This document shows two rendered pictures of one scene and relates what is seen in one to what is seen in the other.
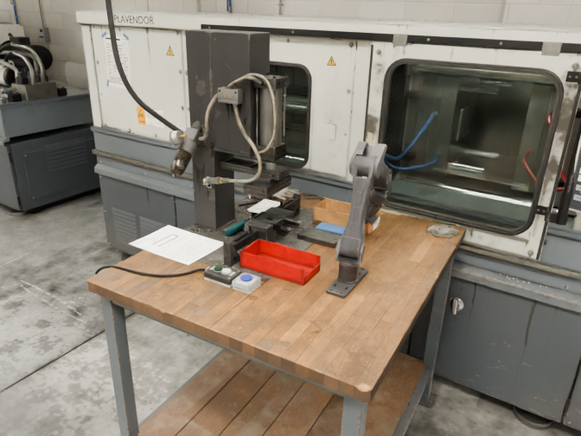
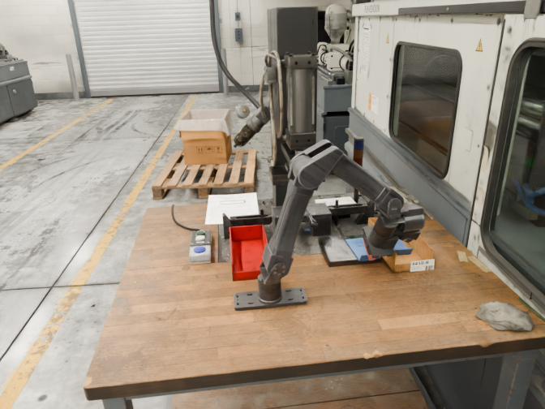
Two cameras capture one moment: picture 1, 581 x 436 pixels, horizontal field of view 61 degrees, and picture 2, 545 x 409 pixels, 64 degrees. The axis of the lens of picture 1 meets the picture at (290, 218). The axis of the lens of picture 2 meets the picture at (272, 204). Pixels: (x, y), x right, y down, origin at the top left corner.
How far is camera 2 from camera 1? 1.34 m
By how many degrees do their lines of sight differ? 50
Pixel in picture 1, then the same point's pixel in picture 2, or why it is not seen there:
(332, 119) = (470, 124)
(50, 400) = not seen: hidden behind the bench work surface
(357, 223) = (276, 235)
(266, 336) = (132, 298)
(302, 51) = (460, 33)
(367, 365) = (124, 370)
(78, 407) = not seen: hidden behind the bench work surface
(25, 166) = (334, 136)
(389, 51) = (519, 27)
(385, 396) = not seen: outside the picture
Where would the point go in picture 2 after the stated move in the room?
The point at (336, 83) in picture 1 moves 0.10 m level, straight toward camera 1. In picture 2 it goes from (480, 75) to (461, 78)
